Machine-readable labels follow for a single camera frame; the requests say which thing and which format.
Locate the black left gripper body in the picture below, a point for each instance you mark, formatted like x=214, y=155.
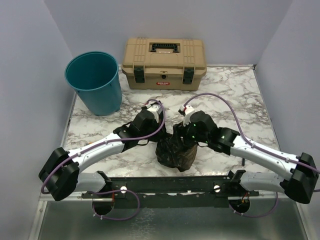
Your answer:
x=153, y=127

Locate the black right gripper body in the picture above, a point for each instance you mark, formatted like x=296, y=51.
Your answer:
x=192, y=135

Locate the black plastic trash bag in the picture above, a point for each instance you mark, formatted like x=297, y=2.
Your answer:
x=174, y=152

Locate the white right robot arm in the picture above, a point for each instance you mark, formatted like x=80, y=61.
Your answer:
x=295, y=176

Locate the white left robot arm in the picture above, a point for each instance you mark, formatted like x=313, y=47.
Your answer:
x=60, y=174

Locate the teal plastic trash bin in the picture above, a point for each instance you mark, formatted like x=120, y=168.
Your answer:
x=94, y=76

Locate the tan plastic toolbox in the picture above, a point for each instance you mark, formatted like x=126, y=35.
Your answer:
x=164, y=63

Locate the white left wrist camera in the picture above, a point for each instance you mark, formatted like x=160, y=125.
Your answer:
x=155, y=109

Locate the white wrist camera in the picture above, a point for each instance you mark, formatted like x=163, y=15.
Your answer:
x=186, y=111
x=155, y=109

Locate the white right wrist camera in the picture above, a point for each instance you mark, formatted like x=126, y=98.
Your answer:
x=186, y=111

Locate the black front mounting rail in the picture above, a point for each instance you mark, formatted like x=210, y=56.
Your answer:
x=171, y=192

